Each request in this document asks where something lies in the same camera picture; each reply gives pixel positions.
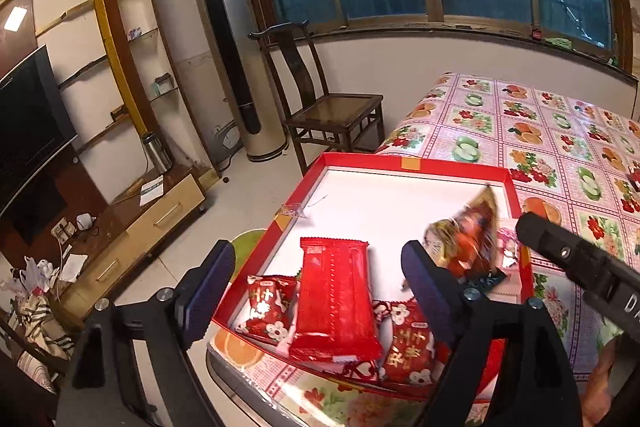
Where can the red cardboard box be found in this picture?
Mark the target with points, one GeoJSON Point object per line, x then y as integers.
{"type": "Point", "coordinates": [390, 207]}

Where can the pink cartoon snack packet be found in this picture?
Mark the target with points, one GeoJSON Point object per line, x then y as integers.
{"type": "Point", "coordinates": [509, 247]}

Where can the wooden television cabinet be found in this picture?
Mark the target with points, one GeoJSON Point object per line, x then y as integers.
{"type": "Point", "coordinates": [125, 232]}

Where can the plain red snack packet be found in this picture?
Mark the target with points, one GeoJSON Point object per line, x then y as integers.
{"type": "Point", "coordinates": [335, 297]}

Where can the tall standing air conditioner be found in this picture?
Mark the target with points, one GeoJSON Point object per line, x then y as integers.
{"type": "Point", "coordinates": [225, 57]}

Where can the small red box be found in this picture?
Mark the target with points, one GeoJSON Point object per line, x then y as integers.
{"type": "Point", "coordinates": [537, 34]}

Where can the red flower print snack packet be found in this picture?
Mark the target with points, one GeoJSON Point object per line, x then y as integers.
{"type": "Point", "coordinates": [267, 307]}
{"type": "Point", "coordinates": [412, 347]}

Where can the black flat television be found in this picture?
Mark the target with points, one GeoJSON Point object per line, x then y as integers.
{"type": "Point", "coordinates": [30, 132]}

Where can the white plastic bags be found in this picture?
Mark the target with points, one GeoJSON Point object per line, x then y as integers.
{"type": "Point", "coordinates": [30, 274]}

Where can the wall shelf unit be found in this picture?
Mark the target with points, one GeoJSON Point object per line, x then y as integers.
{"type": "Point", "coordinates": [100, 32]}

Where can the floral fruit print tablecloth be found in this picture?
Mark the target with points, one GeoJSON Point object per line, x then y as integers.
{"type": "Point", "coordinates": [550, 147]}

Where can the small box on shelf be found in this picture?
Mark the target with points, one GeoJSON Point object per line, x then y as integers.
{"type": "Point", "coordinates": [163, 84]}

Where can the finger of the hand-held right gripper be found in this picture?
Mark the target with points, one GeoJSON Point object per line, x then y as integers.
{"type": "Point", "coordinates": [560, 252]}

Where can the small black snack packet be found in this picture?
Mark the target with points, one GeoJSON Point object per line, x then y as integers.
{"type": "Point", "coordinates": [487, 281]}

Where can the brown glossy snack bag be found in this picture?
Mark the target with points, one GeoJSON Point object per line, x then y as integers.
{"type": "Point", "coordinates": [467, 232]}

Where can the steel thermos flask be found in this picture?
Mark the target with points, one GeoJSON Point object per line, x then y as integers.
{"type": "Point", "coordinates": [157, 152]}

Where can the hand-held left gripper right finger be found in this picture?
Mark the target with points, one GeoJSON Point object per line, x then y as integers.
{"type": "Point", "coordinates": [425, 292]}

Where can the green round stool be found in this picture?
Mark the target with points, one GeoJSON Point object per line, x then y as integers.
{"type": "Point", "coordinates": [247, 249]}

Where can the green cloth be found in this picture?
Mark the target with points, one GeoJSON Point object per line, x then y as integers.
{"type": "Point", "coordinates": [558, 43]}

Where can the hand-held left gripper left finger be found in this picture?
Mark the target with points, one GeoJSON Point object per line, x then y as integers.
{"type": "Point", "coordinates": [210, 297]}

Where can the person's right forearm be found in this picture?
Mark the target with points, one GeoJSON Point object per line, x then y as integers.
{"type": "Point", "coordinates": [607, 382]}

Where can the dark wooden chair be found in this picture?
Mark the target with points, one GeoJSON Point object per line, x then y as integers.
{"type": "Point", "coordinates": [330, 107]}

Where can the striped cloth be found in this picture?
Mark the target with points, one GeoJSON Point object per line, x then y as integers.
{"type": "Point", "coordinates": [42, 332]}

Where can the white power strip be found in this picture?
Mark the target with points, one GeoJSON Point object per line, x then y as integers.
{"type": "Point", "coordinates": [63, 229]}

